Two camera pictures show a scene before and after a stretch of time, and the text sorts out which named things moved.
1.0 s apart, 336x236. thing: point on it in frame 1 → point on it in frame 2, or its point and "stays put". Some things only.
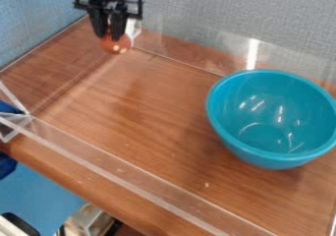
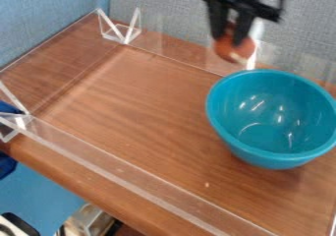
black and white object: [13, 226] stays put
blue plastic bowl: [272, 117] stays put
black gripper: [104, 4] → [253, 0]
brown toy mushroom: [117, 47] → [232, 51]
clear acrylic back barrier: [229, 43] stays put
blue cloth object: [8, 162] stays put
